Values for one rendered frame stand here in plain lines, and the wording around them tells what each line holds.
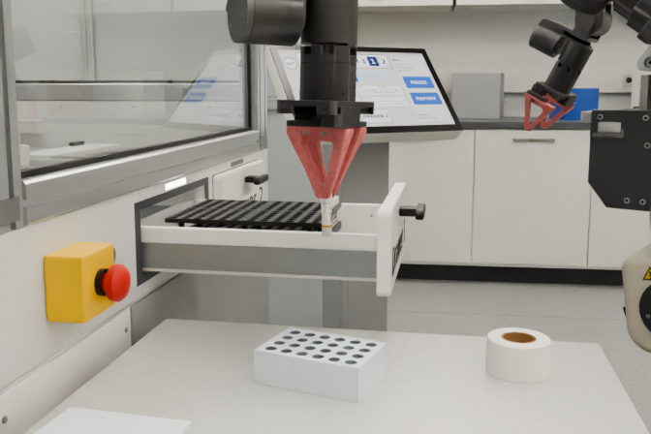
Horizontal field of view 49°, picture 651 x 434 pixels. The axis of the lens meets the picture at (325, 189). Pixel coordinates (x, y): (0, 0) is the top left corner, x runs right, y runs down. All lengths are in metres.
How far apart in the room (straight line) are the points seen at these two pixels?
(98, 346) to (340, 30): 0.47
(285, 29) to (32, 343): 0.40
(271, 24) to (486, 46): 4.04
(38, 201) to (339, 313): 1.43
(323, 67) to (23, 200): 0.32
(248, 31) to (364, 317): 1.54
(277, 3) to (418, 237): 3.41
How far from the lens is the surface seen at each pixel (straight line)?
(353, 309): 2.12
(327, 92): 0.71
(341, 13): 0.72
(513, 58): 4.71
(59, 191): 0.81
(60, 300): 0.80
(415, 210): 1.03
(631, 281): 1.31
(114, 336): 0.96
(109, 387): 0.84
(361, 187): 2.05
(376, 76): 2.08
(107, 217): 0.91
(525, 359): 0.83
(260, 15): 0.68
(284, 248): 0.94
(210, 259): 0.98
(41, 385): 0.82
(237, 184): 1.35
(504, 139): 4.00
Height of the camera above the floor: 1.08
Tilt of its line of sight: 8 degrees down
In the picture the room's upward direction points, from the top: straight up
